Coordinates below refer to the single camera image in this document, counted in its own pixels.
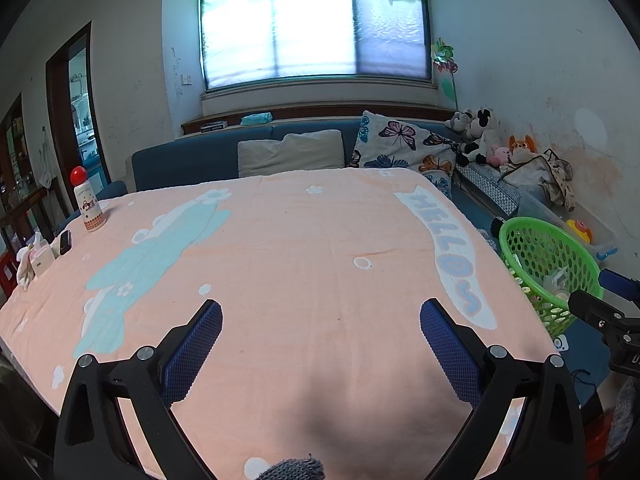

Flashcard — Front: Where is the beige pillow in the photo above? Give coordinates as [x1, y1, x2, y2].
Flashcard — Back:
[237, 130, 346, 178]

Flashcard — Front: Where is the white crumpled cloth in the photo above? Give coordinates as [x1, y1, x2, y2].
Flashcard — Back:
[15, 247, 35, 292]

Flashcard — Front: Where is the black white patterned cushion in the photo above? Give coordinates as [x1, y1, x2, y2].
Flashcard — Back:
[457, 162, 523, 216]

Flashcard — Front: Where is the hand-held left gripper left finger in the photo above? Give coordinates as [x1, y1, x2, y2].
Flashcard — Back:
[52, 298, 223, 480]

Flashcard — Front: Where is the colourful pinwheel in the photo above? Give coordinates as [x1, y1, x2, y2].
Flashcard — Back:
[431, 37, 460, 111]

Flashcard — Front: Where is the clear plastic storage box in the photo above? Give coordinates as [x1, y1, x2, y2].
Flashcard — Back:
[517, 192, 618, 261]

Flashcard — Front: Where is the white bottle with red cap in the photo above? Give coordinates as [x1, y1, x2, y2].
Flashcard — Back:
[70, 166, 106, 232]

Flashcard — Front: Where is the dark wooden doorway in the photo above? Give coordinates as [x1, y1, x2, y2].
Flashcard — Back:
[46, 21, 113, 196]

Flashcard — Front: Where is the patterned beige cloth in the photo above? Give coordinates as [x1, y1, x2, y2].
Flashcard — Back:
[542, 149, 576, 208]

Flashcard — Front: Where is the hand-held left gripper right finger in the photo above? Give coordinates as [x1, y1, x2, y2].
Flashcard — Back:
[420, 298, 586, 480]

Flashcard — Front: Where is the orange fox plush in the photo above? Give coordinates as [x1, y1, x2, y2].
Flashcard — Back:
[507, 135, 538, 161]

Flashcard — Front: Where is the white tissue box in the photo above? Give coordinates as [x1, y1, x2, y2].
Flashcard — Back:
[27, 234, 55, 277]

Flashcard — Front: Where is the person's right forearm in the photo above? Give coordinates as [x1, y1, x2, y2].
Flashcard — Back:
[602, 375, 640, 456]

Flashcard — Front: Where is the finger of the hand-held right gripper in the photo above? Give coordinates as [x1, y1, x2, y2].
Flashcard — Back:
[599, 268, 640, 303]
[568, 289, 640, 377]

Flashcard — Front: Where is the red plastic stool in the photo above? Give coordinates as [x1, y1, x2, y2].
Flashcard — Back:
[0, 255, 16, 301]

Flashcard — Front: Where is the white hanging cloth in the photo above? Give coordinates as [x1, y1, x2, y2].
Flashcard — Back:
[39, 127, 53, 188]

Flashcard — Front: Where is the white fabric bag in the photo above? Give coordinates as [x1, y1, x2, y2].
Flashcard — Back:
[500, 157, 551, 196]

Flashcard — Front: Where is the dark wooden shelf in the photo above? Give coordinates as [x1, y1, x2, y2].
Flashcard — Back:
[0, 92, 56, 246]

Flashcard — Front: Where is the small butterfly print pillow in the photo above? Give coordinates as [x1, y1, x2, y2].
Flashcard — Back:
[420, 155, 457, 200]

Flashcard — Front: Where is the blue sofa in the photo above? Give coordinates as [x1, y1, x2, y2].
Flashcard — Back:
[102, 117, 501, 241]

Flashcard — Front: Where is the person's left forearm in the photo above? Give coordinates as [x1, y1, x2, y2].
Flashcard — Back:
[262, 455, 326, 480]

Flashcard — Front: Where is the large window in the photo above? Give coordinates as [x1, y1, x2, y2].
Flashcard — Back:
[199, 0, 433, 93]

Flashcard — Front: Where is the green plastic basket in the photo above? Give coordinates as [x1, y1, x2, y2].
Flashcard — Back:
[499, 216, 603, 338]

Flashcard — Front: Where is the black white cow plush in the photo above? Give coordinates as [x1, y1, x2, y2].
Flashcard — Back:
[457, 108, 501, 166]

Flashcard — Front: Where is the large butterfly print pillow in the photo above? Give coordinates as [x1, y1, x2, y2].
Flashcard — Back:
[350, 110, 458, 170]

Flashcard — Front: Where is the yellow duck toy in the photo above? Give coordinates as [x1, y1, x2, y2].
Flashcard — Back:
[565, 219, 593, 246]

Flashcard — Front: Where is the red plastic crate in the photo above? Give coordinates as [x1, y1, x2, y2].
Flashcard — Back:
[580, 410, 618, 466]

